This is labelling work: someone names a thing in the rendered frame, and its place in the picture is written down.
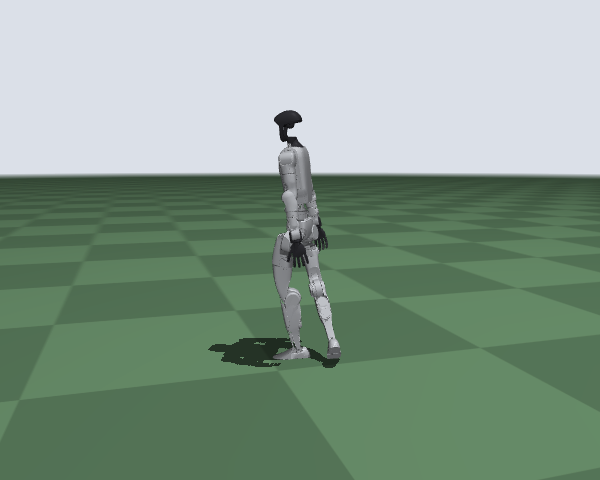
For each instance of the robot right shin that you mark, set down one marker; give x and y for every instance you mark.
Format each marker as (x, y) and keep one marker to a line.
(324, 312)

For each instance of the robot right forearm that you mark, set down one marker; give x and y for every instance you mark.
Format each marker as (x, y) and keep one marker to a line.
(313, 212)

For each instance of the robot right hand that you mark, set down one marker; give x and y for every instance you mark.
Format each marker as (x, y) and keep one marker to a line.
(320, 236)

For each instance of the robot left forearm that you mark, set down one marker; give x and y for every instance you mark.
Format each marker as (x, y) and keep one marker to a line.
(291, 210)

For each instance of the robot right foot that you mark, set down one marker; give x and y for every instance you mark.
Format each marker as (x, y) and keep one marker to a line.
(333, 349)

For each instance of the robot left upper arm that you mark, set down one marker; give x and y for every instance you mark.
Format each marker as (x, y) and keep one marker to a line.
(287, 162)

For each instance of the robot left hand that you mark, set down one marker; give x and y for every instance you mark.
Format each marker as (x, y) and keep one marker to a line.
(297, 250)

